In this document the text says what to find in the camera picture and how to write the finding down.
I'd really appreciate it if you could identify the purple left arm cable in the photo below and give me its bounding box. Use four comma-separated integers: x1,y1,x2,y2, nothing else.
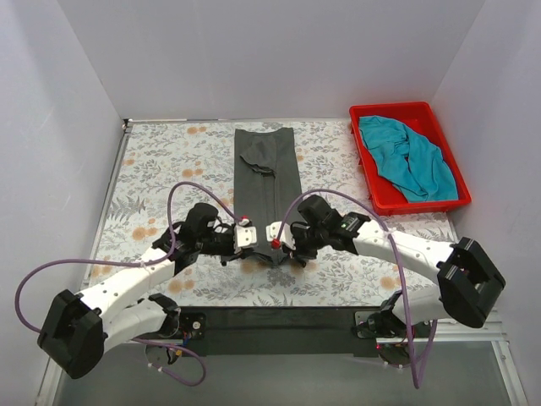
14,181,250,387

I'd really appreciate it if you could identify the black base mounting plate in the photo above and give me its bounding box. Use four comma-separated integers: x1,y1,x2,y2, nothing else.
130,304,436,370

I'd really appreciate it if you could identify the teal t shirt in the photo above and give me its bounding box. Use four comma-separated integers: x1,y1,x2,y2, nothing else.
358,115,459,203

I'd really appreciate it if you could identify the dark grey t shirt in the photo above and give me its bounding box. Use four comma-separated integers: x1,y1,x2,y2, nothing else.
233,128,302,266

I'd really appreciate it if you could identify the aluminium frame rail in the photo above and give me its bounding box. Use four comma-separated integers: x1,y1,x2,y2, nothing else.
37,314,527,405

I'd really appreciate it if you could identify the red plastic bin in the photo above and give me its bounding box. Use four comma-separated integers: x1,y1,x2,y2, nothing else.
349,101,472,216

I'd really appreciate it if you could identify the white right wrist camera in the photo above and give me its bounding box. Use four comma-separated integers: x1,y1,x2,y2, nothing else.
265,222,296,250

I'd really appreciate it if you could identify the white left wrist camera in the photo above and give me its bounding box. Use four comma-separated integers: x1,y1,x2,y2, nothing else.
233,224,258,253

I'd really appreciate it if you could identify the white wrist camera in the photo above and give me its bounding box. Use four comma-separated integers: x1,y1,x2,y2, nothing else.
265,222,296,250
233,224,258,253

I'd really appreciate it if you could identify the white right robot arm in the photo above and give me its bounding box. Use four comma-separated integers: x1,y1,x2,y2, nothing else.
266,195,506,338

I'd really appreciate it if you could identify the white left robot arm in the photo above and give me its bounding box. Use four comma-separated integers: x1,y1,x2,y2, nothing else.
37,203,257,379

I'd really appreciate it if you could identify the floral patterned table mat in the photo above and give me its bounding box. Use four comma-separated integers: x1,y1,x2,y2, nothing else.
84,119,429,306

